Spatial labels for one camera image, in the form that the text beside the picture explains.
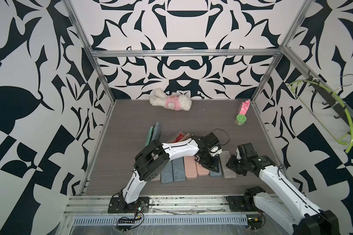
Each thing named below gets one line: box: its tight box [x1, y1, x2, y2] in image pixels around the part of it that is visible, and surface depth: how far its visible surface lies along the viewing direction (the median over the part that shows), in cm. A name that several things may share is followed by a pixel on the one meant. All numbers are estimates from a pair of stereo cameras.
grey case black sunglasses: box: [218, 150, 237, 179], surface depth 85 cm
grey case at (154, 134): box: [144, 121, 161, 147], surface depth 99 cm
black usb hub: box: [118, 218, 136, 224], surface depth 74 cm
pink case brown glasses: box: [183, 155, 198, 180], surface depth 85 cm
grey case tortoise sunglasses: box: [160, 160, 174, 184], surface depth 83 cm
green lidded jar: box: [234, 114, 247, 126], surface depth 106 cm
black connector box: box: [247, 217, 263, 230], surface depth 73 cm
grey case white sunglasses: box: [171, 156, 186, 182], surface depth 85 cm
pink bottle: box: [239, 99, 251, 116], surface depth 106 cm
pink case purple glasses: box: [195, 161, 210, 176], surface depth 83 cm
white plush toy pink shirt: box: [149, 87, 193, 112], surface depth 110 cm
